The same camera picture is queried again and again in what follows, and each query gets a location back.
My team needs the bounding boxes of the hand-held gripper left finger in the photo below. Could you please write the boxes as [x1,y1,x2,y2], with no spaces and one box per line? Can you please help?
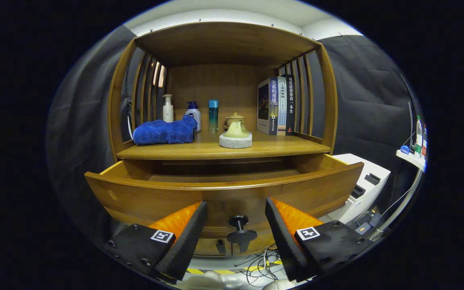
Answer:
[102,201,208,284]

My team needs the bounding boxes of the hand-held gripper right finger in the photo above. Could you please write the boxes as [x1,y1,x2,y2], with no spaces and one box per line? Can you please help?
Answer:
[265,197,373,282]

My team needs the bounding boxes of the wooden drawer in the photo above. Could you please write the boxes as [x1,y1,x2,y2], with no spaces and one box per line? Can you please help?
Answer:
[85,153,365,258]

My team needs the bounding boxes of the pale green sponge brush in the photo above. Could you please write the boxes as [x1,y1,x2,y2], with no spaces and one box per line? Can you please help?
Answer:
[219,120,253,149]

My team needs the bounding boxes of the wooden countertop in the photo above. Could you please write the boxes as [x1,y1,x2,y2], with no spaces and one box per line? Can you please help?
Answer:
[116,129,331,161]

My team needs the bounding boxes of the wooden cabinet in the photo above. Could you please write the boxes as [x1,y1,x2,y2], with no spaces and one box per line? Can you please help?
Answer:
[107,21,338,162]

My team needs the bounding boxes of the person's white shoe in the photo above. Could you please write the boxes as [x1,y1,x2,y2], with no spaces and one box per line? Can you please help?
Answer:
[262,280,297,290]

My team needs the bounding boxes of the black power adapter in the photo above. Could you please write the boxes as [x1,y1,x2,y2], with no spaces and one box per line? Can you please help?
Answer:
[347,211,383,236]

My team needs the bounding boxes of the blue towel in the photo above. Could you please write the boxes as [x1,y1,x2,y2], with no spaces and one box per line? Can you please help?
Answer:
[133,115,198,145]

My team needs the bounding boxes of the blue cap lotion bottle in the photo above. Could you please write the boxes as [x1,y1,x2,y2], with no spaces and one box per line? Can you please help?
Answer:
[184,101,201,133]

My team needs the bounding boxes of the teal bottle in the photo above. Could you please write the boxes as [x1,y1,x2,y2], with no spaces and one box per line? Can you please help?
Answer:
[209,99,219,133]

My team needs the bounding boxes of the white pump bottle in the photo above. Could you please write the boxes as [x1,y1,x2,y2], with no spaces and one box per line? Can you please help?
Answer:
[162,94,174,123]

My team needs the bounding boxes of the beige lidded tea cup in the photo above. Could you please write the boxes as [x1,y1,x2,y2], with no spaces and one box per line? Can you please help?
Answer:
[225,112,245,130]

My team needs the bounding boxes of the white spine book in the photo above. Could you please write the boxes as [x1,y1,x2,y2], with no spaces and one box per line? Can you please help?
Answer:
[276,77,288,136]

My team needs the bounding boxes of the blue spine book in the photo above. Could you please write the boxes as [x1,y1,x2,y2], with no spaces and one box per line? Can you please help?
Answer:
[257,77,279,136]

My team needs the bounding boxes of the white side table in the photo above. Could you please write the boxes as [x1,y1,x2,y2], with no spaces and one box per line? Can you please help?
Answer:
[371,149,427,242]

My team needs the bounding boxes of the green label water bottle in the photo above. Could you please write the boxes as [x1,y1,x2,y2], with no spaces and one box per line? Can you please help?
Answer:
[414,116,423,158]

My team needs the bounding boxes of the black floor cables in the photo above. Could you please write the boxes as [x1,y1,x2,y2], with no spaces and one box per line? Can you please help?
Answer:
[234,242,289,287]

